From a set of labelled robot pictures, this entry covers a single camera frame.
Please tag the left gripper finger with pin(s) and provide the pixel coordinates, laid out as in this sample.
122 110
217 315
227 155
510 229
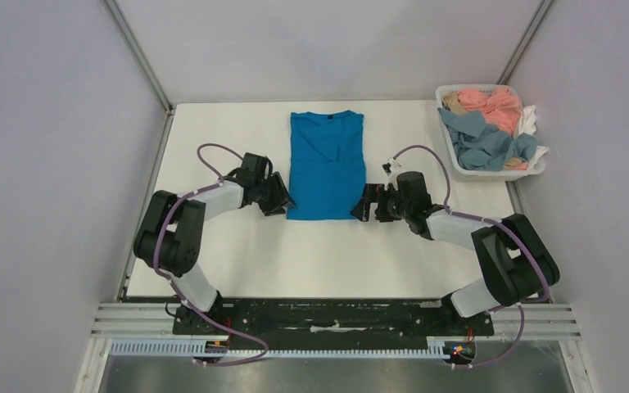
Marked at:
273 206
280 189

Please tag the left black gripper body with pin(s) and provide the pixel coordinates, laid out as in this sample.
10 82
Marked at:
266 187

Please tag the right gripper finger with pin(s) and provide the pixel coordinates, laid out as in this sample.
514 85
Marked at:
386 212
370 196

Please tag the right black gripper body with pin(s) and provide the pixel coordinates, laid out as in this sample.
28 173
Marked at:
373 201

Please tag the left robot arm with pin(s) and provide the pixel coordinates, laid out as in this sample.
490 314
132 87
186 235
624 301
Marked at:
170 234

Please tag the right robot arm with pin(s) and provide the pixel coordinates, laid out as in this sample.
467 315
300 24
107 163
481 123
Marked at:
514 261

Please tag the white laundry basket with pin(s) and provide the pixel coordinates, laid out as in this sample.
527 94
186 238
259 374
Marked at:
469 175

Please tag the grey blue t shirt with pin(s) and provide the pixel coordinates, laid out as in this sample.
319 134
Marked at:
481 146

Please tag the beige t shirt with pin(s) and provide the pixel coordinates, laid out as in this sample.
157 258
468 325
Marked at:
450 101

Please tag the pink t shirt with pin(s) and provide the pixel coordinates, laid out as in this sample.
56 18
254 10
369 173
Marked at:
500 107

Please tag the white t shirt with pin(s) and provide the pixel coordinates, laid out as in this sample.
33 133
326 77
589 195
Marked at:
527 126

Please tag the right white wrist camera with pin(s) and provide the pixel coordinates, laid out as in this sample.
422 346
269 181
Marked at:
392 169

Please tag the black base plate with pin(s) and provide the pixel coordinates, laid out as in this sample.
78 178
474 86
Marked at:
341 324

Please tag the white cable duct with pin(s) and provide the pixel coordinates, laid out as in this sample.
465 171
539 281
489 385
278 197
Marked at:
202 348

